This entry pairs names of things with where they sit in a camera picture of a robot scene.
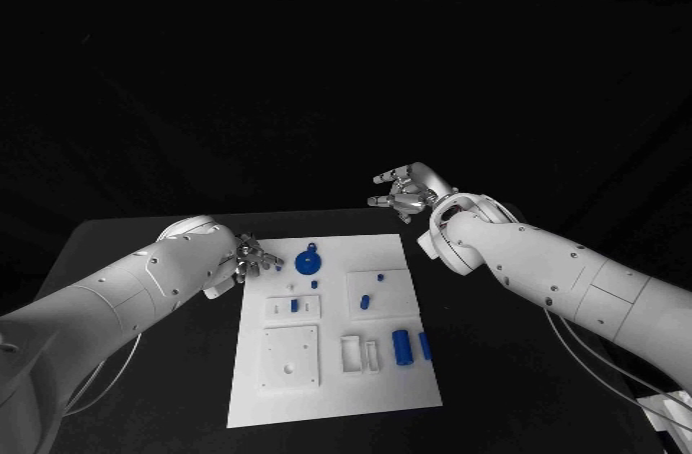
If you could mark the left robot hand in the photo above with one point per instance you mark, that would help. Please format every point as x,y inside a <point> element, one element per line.
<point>251,254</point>

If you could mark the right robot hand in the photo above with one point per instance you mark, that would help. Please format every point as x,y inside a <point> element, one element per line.
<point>413,193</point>

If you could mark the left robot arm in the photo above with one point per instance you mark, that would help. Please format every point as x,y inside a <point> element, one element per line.
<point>108,304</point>

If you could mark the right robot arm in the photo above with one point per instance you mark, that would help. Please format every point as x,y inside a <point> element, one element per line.
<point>540,266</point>

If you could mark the white task board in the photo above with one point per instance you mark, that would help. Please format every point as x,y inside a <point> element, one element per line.
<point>328,330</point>

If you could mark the blue gear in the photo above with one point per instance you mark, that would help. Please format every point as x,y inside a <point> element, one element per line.
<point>308,261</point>

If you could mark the blue short cylinder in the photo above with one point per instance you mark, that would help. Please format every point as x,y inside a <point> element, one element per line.
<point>364,301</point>

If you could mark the blue thick long cylinder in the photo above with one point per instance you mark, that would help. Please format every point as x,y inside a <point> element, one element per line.
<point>402,347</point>

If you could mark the blue thin long cylinder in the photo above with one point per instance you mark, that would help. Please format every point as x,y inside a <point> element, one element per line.
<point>425,346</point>

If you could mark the white object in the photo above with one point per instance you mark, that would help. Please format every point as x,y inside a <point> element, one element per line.
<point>667,412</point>

